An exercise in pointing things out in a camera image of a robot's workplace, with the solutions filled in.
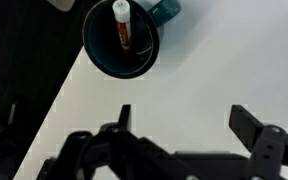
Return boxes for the white and red marker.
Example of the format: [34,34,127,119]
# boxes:
[112,0,133,52]

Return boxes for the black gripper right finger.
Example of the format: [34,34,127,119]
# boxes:
[228,104,266,153]

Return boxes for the dark teal mug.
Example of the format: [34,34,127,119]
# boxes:
[81,0,183,80]

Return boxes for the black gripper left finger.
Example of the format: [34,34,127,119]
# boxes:
[117,103,133,132]

